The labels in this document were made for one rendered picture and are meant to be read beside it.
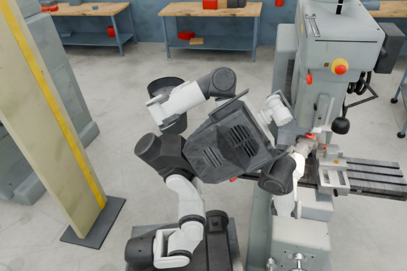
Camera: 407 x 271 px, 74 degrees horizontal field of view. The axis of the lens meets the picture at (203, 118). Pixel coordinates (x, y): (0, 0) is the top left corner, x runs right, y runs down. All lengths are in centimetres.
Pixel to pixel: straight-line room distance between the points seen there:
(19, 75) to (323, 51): 168
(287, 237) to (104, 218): 176
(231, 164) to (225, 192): 189
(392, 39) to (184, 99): 109
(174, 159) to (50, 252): 203
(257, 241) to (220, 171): 141
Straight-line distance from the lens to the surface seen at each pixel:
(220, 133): 92
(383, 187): 187
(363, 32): 115
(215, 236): 191
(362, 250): 276
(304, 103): 141
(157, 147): 109
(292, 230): 177
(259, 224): 242
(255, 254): 230
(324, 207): 175
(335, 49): 115
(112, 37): 642
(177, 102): 103
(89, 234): 283
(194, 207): 137
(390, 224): 300
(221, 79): 98
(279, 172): 108
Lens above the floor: 226
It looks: 37 degrees down
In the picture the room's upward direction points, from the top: 5 degrees counter-clockwise
